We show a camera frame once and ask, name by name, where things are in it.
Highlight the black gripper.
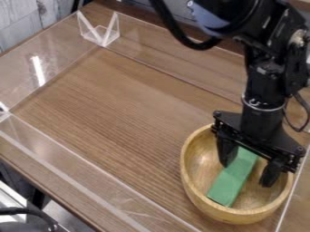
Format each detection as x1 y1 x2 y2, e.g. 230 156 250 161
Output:
213 102 305 188

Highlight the green rectangular block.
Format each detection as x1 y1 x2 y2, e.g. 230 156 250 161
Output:
206 147 258 208

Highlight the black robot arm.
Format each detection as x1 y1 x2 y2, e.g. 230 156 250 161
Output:
187 0 310 188

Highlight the brown wooden bowl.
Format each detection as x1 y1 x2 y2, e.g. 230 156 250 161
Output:
179 125 293 225

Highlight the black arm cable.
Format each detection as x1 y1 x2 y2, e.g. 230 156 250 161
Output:
149 0 227 52

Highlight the clear acrylic tray wall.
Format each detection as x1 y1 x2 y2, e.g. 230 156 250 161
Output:
0 3 310 232

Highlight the clear acrylic corner bracket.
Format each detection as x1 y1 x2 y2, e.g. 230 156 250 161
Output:
76 11 120 47

